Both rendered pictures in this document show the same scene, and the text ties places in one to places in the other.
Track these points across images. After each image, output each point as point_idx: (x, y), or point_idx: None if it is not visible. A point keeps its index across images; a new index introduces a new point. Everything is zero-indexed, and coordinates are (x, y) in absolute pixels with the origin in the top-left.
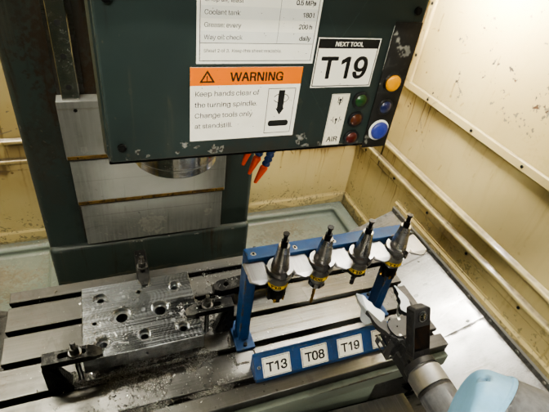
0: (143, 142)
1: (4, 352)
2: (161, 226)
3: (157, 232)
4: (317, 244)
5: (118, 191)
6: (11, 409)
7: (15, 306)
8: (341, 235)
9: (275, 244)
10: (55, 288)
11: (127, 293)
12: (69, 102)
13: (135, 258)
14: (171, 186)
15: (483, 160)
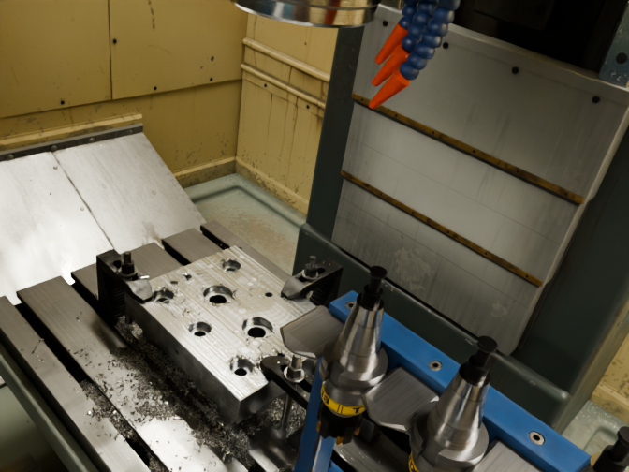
0: None
1: (136, 249)
2: (420, 284)
3: (412, 288)
4: (488, 405)
5: (388, 182)
6: (65, 286)
7: (205, 234)
8: (576, 449)
9: (409, 331)
10: (244, 246)
11: (258, 286)
12: (383, 7)
13: (317, 264)
14: (460, 222)
15: None
